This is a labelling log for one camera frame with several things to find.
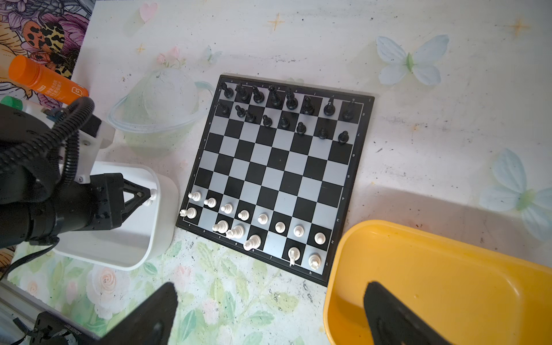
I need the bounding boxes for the yellow rectangular tray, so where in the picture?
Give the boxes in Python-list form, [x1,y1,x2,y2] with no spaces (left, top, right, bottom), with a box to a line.
[323,220,551,344]

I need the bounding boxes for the white pawn a2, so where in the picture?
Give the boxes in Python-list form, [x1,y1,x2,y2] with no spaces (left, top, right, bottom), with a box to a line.
[188,191,202,201]

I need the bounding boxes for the black knight piece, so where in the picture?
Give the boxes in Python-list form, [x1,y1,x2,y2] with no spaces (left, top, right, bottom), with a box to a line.
[323,97,336,116]

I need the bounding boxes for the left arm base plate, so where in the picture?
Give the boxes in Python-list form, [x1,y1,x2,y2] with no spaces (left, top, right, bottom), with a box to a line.
[27,311,100,344]

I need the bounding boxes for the green capped white bottle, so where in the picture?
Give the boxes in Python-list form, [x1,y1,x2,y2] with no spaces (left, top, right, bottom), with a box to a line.
[1,96,24,111]

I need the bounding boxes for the black rook corner piece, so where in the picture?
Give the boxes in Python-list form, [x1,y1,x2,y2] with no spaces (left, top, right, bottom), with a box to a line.
[342,99,355,121]

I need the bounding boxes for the white pawn g2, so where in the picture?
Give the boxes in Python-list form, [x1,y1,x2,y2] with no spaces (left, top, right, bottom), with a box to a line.
[293,225,305,237]

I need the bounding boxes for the white piece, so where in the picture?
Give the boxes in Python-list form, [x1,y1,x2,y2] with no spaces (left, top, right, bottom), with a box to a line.
[142,189,158,206]

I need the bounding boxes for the white pawn d2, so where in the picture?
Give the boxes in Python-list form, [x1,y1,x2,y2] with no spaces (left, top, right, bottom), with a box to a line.
[237,209,250,221]

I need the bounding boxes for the white pawn b2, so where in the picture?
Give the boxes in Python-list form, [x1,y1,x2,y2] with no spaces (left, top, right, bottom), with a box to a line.
[204,198,217,208]

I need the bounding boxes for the white queen d1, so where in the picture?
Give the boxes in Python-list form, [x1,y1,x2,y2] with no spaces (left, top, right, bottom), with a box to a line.
[226,225,245,239]

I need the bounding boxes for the white king e1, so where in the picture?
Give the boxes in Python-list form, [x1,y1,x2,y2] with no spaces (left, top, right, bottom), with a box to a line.
[244,234,262,251]

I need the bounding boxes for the white rectangular tray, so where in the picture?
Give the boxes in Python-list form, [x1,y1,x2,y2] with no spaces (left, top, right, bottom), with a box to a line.
[53,161,179,271]

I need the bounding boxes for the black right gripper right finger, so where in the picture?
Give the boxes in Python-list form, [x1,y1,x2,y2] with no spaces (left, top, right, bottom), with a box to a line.
[363,281,449,344]

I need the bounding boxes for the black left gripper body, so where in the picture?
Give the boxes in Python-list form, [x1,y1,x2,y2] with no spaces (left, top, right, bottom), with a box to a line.
[88,173,124,231]

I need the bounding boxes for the white pawn f2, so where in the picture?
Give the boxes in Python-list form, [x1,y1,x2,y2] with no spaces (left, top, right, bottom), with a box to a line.
[275,221,286,234]

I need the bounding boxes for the black king piece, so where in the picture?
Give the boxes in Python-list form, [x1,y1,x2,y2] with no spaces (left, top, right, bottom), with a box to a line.
[285,88,298,110]

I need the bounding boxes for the black bishop piece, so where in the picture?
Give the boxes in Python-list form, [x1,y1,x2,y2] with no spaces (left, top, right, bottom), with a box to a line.
[300,96,315,115]

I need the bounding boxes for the white pawn h2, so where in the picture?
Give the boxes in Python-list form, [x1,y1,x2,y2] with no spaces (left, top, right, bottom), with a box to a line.
[314,232,326,245]

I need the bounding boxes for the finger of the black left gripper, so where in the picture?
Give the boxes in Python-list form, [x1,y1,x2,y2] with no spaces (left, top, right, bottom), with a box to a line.
[121,195,149,223]
[123,179,151,203]

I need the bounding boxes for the white rook h1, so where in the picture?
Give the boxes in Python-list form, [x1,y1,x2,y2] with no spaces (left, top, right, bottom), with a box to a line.
[308,253,322,271]

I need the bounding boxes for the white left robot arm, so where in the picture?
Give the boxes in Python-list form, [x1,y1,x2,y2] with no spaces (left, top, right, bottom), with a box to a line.
[1,97,151,247]

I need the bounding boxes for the white pawn c2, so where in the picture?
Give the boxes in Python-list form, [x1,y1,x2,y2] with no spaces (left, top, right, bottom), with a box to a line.
[220,203,234,214]

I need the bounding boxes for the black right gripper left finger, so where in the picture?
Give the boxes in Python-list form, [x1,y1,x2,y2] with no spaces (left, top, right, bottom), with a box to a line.
[94,283,178,344]

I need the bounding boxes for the black white chess board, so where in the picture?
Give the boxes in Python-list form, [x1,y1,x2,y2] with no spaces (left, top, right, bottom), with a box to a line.
[177,75,375,286]

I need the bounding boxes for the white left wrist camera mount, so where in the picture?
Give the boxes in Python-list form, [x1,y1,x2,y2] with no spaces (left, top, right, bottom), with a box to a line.
[74,115,116,184]

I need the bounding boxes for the white rook a1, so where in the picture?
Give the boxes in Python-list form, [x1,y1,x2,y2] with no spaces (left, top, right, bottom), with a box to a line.
[179,207,198,219]

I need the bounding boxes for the orange capped bottle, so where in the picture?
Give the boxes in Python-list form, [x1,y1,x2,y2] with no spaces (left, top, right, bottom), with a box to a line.
[8,55,89,104]

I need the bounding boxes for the white pawn e2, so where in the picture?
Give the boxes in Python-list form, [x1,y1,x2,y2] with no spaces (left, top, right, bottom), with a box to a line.
[257,213,269,225]

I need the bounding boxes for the white knight g1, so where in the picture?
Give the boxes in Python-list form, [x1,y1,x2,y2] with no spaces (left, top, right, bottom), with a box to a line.
[287,247,301,266]

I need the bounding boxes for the white bishop c1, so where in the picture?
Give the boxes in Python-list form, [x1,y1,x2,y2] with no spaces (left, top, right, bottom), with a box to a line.
[212,220,229,234]

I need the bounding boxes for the black pawn piece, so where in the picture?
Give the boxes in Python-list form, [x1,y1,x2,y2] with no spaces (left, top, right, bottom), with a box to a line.
[338,131,349,145]
[318,127,329,139]

